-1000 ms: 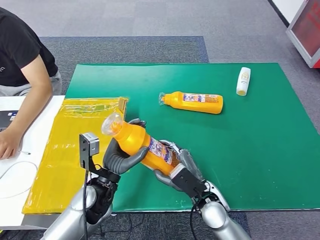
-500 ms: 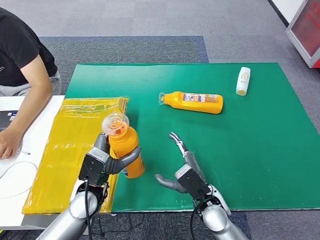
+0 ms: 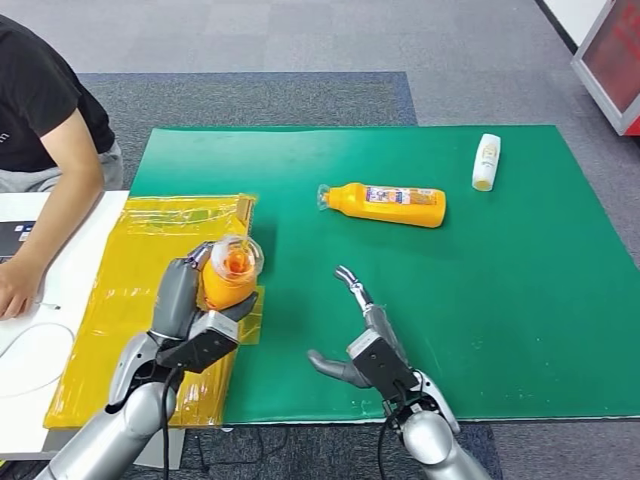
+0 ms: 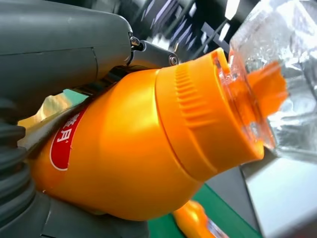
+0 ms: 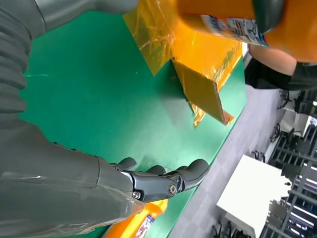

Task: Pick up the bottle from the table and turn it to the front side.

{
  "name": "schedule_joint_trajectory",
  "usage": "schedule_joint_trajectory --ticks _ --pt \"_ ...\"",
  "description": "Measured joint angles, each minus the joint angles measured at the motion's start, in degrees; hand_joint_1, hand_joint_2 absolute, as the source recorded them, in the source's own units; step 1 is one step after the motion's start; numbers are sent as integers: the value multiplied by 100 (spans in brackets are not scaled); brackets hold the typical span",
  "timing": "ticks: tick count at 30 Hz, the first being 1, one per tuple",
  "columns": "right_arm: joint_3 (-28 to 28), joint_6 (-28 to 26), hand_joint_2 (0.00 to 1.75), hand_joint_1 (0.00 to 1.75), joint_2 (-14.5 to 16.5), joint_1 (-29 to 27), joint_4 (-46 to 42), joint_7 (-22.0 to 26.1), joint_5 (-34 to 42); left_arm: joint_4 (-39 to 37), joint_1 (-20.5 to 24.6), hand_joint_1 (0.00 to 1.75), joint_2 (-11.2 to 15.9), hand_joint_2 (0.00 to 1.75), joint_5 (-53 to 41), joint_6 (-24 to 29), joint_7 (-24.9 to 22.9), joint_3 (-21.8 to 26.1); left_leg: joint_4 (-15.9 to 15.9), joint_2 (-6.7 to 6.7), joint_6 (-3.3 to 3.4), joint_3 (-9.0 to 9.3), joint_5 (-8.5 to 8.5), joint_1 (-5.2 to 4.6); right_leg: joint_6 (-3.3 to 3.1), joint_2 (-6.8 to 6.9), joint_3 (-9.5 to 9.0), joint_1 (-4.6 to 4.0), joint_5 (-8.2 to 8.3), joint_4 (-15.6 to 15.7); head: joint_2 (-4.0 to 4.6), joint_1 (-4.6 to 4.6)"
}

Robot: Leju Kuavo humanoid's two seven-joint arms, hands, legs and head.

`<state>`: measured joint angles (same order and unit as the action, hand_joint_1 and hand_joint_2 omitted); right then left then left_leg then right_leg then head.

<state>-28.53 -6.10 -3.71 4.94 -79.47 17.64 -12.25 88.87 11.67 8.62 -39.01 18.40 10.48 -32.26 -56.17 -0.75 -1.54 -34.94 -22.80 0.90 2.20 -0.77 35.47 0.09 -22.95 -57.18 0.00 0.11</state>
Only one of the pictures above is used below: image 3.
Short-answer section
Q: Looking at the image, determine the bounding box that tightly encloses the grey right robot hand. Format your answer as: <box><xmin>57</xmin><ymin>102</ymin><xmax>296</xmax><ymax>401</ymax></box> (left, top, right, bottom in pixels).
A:
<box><xmin>306</xmin><ymin>265</ymin><xmax>410</xmax><ymax>390</ymax></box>

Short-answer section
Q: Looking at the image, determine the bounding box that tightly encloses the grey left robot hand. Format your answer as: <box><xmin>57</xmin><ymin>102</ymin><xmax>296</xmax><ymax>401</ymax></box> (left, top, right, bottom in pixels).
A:
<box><xmin>149</xmin><ymin>241</ymin><xmax>260</xmax><ymax>342</ymax></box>

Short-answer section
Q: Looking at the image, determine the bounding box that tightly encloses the orange bottle with clear cap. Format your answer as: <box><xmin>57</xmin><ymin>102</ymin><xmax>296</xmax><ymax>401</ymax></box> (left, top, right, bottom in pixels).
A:
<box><xmin>316</xmin><ymin>182</ymin><xmax>447</xmax><ymax>230</ymax></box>
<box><xmin>201</xmin><ymin>235</ymin><xmax>265</xmax><ymax>313</ymax></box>

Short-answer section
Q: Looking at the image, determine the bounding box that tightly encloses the small white bottle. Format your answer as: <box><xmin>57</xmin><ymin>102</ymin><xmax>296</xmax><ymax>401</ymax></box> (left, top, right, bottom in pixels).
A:
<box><xmin>471</xmin><ymin>133</ymin><xmax>501</xmax><ymax>193</ymax></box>

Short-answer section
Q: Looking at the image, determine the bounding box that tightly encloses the green table mat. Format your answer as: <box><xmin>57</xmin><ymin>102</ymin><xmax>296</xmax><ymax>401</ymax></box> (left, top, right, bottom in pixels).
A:
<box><xmin>128</xmin><ymin>124</ymin><xmax>640</xmax><ymax>426</ymax></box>

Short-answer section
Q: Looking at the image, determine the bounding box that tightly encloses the yellow plastic sheet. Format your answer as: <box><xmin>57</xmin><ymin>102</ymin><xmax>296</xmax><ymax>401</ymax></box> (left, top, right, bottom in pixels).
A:
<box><xmin>43</xmin><ymin>193</ymin><xmax>266</xmax><ymax>431</ymax></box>

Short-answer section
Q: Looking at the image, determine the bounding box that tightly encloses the person's hand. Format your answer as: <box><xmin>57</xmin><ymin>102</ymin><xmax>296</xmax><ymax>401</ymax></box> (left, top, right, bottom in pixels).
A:
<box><xmin>0</xmin><ymin>256</ymin><xmax>47</xmax><ymax>321</ymax></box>

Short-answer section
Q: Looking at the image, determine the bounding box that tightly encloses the dark laptop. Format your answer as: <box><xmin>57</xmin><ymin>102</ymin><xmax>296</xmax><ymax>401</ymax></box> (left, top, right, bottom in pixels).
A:
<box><xmin>0</xmin><ymin>220</ymin><xmax>37</xmax><ymax>264</ymax></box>

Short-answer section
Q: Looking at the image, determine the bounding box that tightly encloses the white desk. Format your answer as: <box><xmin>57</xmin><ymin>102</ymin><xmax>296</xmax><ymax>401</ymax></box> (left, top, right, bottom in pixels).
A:
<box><xmin>0</xmin><ymin>190</ymin><xmax>186</xmax><ymax>472</ymax></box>

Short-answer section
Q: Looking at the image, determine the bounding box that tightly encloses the grey cabinet with red panel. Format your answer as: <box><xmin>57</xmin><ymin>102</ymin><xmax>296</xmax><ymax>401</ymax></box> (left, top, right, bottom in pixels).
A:
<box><xmin>571</xmin><ymin>0</ymin><xmax>640</xmax><ymax>138</ymax></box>

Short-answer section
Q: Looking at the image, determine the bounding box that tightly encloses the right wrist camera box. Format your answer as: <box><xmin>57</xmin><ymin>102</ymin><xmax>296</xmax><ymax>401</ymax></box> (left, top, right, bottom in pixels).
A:
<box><xmin>346</xmin><ymin>329</ymin><xmax>420</xmax><ymax>405</ymax></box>

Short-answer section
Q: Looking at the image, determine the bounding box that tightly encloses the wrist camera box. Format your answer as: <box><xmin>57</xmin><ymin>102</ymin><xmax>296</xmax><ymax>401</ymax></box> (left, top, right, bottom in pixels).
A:
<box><xmin>155</xmin><ymin>309</ymin><xmax>242</xmax><ymax>375</ymax></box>
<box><xmin>346</xmin><ymin>329</ymin><xmax>420</xmax><ymax>405</ymax></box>

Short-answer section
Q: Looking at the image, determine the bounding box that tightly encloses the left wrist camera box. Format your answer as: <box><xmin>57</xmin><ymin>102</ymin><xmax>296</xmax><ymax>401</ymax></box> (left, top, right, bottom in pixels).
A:
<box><xmin>155</xmin><ymin>309</ymin><xmax>242</xmax><ymax>375</ymax></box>

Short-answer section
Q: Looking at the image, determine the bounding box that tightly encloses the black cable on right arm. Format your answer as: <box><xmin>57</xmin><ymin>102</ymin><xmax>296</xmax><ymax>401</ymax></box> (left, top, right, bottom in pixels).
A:
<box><xmin>376</xmin><ymin>396</ymin><xmax>426</xmax><ymax>480</ymax></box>

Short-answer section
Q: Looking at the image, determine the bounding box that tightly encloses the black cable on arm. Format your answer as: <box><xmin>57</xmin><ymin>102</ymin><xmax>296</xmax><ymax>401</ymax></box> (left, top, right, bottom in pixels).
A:
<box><xmin>376</xmin><ymin>396</ymin><xmax>426</xmax><ymax>480</ymax></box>
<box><xmin>159</xmin><ymin>366</ymin><xmax>185</xmax><ymax>480</ymax></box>

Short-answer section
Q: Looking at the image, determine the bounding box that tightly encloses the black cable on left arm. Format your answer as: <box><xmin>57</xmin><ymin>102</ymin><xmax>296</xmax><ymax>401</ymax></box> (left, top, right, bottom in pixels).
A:
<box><xmin>159</xmin><ymin>366</ymin><xmax>185</xmax><ymax>480</ymax></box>

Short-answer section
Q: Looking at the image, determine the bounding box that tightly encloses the white cable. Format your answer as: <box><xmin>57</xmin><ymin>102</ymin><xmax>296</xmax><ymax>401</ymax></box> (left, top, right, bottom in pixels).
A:
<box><xmin>0</xmin><ymin>302</ymin><xmax>76</xmax><ymax>400</ymax></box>

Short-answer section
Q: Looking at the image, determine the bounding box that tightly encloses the black cable on floor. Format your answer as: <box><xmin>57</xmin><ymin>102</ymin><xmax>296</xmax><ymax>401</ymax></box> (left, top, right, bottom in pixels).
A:
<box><xmin>193</xmin><ymin>425</ymin><xmax>292</xmax><ymax>468</ymax></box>

